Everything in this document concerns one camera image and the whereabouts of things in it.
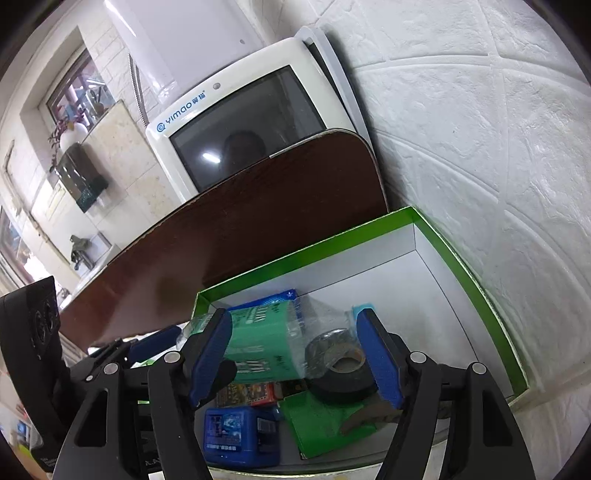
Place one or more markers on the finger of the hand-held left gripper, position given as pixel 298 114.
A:
pixel 224 374
pixel 152 344

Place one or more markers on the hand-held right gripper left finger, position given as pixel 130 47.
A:
pixel 214 355

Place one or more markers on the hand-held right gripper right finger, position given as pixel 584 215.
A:
pixel 376 364

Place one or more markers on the patterned playing card box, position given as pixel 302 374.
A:
pixel 249 393

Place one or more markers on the green label plastic bottle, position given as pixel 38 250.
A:
pixel 263 341

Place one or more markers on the dark hair clip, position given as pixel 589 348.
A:
pixel 364 417

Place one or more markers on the black tape roll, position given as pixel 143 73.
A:
pixel 323 387

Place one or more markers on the blue plastic box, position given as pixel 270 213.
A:
pixel 240 438

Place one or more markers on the small green box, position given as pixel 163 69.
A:
pixel 318 424

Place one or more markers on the green cardboard box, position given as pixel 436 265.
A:
pixel 415 286

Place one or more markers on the brown wooden table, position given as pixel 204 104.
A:
pixel 231 240

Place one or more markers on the dark cup dispenser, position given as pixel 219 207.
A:
pixel 81 180

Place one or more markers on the potted plant white pot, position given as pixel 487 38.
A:
pixel 74 134

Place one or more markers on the white plastic panel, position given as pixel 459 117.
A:
pixel 337 69

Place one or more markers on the white countertop appliance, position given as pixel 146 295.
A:
pixel 258 60

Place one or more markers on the white water purifier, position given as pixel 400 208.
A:
pixel 184 37

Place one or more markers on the small wall window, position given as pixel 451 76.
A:
pixel 78 92

